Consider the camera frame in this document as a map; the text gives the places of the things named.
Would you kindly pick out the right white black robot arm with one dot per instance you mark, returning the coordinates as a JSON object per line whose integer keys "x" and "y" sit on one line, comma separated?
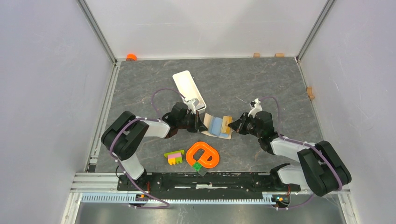
{"x": 320, "y": 168}

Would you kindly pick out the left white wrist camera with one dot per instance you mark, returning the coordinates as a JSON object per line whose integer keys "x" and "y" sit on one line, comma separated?
{"x": 194, "y": 105}

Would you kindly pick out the grey toy baseplate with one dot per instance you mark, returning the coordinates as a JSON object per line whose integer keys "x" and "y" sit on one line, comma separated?
{"x": 202, "y": 171}

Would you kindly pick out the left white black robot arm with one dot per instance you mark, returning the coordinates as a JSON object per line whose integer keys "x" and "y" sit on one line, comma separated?
{"x": 123, "y": 137}

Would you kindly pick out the white rectangular tray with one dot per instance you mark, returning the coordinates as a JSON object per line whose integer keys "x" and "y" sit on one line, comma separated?
{"x": 187, "y": 87}

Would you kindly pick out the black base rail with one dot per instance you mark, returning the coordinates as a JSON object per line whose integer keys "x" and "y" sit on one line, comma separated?
{"x": 213, "y": 185}

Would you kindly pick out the tan credit card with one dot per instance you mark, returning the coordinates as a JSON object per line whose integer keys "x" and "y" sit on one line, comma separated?
{"x": 225, "y": 129}

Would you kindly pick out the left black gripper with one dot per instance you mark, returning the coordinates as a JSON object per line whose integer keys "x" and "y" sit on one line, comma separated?
{"x": 198, "y": 125}

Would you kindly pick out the curved wooden piece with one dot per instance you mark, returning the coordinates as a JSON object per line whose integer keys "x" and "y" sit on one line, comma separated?
{"x": 310, "y": 92}

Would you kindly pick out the green toy brick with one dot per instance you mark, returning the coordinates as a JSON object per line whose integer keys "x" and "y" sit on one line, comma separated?
{"x": 197, "y": 166}

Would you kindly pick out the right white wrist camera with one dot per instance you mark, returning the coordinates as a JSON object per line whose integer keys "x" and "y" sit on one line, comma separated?
{"x": 255, "y": 107}

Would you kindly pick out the orange round cap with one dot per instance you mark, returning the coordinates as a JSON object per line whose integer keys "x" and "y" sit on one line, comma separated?
{"x": 131, "y": 57}

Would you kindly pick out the orange curved toy track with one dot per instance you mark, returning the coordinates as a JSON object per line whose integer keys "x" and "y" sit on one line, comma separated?
{"x": 209, "y": 158}

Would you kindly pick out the green pink yellow brick stack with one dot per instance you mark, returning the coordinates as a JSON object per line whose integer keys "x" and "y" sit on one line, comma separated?
{"x": 175, "y": 157}

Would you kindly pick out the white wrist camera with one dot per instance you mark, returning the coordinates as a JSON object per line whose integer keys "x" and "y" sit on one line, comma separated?
{"x": 255, "y": 107}
{"x": 194, "y": 105}

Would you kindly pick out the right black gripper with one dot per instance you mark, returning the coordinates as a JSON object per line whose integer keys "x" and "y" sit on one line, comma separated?
{"x": 238, "y": 125}

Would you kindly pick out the white slotted cable duct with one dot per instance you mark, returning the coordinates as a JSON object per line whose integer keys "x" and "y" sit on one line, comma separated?
{"x": 133, "y": 198}

